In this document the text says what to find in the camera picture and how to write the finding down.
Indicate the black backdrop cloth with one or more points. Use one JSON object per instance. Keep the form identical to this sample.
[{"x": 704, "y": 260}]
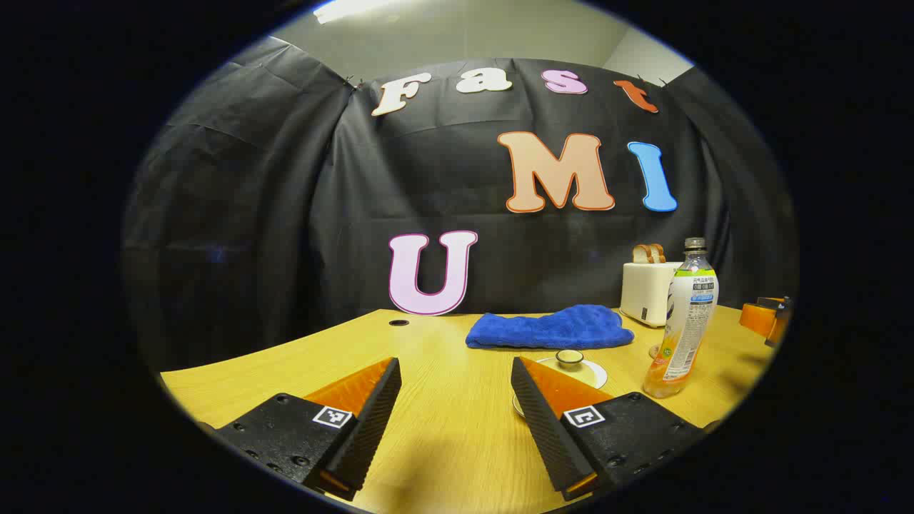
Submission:
[{"x": 285, "y": 214}]

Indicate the blue towel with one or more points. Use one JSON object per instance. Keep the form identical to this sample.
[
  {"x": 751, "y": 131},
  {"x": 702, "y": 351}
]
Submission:
[{"x": 550, "y": 328}]

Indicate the white teacup lid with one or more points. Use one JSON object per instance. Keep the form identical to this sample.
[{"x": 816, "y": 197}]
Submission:
[{"x": 585, "y": 371}]

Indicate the clear water bottle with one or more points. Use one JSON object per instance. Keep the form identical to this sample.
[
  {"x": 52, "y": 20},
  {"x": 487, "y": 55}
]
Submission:
[{"x": 685, "y": 321}]

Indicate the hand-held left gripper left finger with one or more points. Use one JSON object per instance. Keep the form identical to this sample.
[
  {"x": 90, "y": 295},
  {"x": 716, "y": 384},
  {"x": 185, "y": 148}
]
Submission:
[{"x": 371, "y": 421}]

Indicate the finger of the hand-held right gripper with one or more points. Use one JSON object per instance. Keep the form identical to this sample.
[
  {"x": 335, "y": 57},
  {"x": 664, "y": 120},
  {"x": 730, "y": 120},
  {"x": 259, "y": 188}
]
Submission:
[
  {"x": 780, "y": 303},
  {"x": 758, "y": 320}
]

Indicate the white toaster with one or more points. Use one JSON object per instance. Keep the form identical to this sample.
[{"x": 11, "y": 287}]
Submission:
[{"x": 643, "y": 293}]

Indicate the ceiling light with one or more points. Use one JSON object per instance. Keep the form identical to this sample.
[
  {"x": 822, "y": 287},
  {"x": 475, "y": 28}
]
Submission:
[{"x": 350, "y": 8}]

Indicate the toast bread slice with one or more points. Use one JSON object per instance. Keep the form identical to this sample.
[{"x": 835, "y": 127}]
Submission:
[
  {"x": 641, "y": 254},
  {"x": 658, "y": 252}
]

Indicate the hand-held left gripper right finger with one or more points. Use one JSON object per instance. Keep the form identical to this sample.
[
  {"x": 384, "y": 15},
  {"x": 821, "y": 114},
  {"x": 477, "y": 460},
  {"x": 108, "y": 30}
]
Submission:
[{"x": 543, "y": 428}]

